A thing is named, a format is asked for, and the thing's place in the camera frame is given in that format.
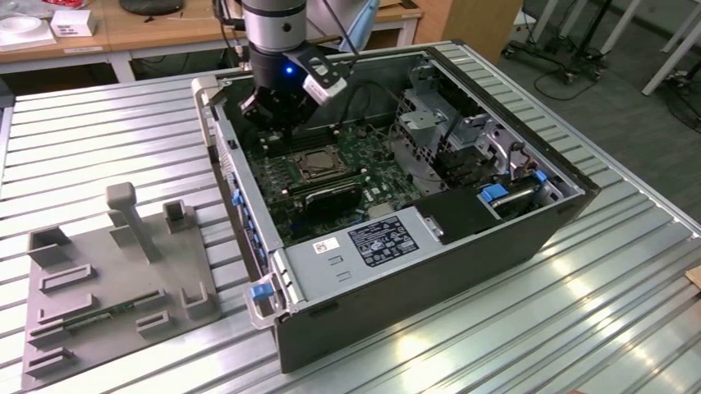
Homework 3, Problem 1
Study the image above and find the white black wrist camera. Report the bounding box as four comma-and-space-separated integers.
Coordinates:
283, 51, 351, 106

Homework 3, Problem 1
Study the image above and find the black graphics card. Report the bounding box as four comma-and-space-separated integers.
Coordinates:
299, 181, 363, 219

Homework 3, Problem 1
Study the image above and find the black round stand base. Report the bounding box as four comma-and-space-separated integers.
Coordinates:
118, 0, 185, 14

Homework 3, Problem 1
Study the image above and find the black hanging cable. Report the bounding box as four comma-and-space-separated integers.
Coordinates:
215, 0, 247, 69

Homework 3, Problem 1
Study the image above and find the green RAM stick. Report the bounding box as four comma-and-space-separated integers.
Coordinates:
60, 300, 137, 330

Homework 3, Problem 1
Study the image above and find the black wheeled stand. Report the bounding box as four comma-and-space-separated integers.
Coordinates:
502, 0, 610, 85

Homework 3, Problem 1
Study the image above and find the wooden desk white frame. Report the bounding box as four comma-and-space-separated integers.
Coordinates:
0, 0, 136, 83
101, 0, 426, 61

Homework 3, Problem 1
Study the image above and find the wooden board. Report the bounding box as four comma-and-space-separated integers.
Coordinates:
682, 264, 701, 297

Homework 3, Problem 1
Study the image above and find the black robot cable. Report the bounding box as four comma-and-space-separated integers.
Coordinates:
320, 0, 404, 128

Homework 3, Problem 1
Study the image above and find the white table frame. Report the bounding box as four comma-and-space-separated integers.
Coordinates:
641, 0, 701, 98
524, 0, 642, 57

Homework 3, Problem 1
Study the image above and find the white foam tray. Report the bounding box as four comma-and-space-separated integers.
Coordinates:
0, 15, 56, 46

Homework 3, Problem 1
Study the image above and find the silver chipset heatsink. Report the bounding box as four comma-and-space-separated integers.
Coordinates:
367, 204, 404, 221

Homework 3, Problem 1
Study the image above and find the metal drive cage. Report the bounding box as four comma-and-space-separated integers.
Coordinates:
388, 57, 496, 186

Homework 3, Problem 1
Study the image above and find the black grey PC case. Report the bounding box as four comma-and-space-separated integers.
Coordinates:
189, 39, 602, 374

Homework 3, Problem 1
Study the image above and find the silver hinge bracket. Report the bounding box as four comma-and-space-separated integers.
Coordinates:
488, 122, 536, 182

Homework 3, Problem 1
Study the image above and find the grey parts rack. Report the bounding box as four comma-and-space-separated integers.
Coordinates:
20, 181, 223, 391

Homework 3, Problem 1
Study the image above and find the installed RAM stick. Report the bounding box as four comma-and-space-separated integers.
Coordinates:
283, 172, 367, 195

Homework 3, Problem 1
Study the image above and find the grey power supply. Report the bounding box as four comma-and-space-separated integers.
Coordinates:
271, 204, 446, 308

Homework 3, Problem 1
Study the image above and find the wooden cabinet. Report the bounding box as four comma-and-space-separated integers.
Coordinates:
418, 0, 520, 66

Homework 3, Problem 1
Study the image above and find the silver CPU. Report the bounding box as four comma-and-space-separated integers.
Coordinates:
304, 150, 340, 173

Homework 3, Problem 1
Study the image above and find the white cardboard box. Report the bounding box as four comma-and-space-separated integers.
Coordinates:
49, 10, 98, 39

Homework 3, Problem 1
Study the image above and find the green motherboard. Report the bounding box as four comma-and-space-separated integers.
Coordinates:
243, 122, 439, 243

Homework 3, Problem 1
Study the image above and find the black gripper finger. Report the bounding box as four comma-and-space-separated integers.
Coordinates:
239, 89, 284, 143
283, 89, 321, 140

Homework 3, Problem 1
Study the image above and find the black plastic shroud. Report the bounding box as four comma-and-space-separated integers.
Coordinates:
412, 189, 506, 246

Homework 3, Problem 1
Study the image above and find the CPU socket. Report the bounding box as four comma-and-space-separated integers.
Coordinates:
293, 146, 353, 183

